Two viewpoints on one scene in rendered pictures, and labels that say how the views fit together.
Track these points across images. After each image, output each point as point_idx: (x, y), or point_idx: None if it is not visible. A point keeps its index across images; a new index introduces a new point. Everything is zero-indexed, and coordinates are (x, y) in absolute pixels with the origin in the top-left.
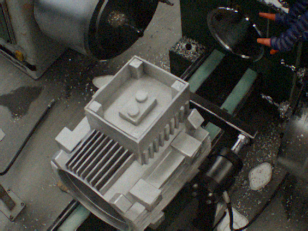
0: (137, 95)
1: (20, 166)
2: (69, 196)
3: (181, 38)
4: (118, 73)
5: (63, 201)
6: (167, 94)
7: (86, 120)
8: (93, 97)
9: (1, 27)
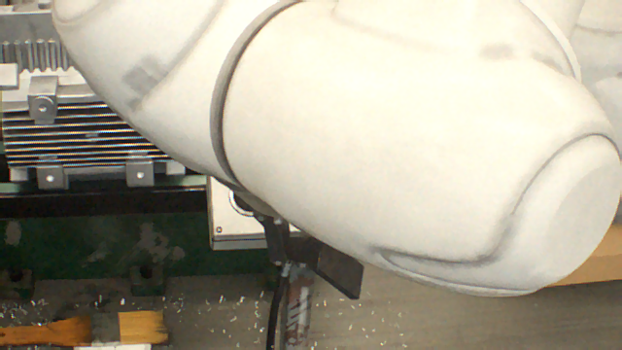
0: (49, 0)
1: None
2: (167, 318)
3: None
4: (34, 11)
5: (185, 320)
6: (19, 9)
7: (90, 91)
8: (53, 91)
9: None
